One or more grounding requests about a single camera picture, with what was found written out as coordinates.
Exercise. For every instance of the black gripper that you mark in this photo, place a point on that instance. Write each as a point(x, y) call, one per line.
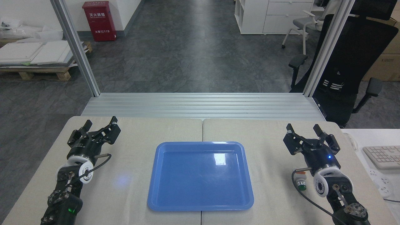
point(86, 147)
point(322, 159)

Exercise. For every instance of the blue plastic tray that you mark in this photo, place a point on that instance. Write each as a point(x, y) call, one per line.
point(200, 181)

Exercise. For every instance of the white side table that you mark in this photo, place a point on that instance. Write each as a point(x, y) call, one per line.
point(372, 139)

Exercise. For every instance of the white keyboard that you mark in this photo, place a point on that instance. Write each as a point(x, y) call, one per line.
point(382, 156)

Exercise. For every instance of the white power strip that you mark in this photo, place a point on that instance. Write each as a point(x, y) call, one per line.
point(382, 182)

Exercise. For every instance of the wooden pallet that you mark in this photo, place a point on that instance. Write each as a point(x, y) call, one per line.
point(40, 72)

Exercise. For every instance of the black mesh office chair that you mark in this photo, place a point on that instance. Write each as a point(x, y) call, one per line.
point(353, 62)

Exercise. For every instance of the stack of white boards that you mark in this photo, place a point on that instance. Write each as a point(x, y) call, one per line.
point(34, 53)

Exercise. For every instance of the brown cardboard box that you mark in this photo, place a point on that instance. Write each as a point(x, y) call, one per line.
point(386, 67)

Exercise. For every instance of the ribbed aluminium platform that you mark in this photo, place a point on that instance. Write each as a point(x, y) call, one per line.
point(203, 106)

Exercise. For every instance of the red fire extinguisher box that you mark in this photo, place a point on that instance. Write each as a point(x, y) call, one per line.
point(99, 22)

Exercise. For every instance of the white and grey chair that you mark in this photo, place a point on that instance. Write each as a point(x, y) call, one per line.
point(304, 23)

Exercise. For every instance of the white drawer cabinet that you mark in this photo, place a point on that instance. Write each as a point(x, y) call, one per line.
point(265, 15)

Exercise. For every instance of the silver aluminium post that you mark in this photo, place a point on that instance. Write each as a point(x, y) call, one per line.
point(76, 50)
point(328, 47)

